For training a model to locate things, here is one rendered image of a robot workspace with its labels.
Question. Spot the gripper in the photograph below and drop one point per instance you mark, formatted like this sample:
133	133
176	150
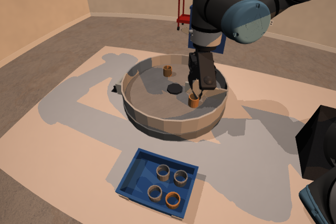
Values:
193	76

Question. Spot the blue open crate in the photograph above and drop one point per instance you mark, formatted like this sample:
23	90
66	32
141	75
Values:
141	174

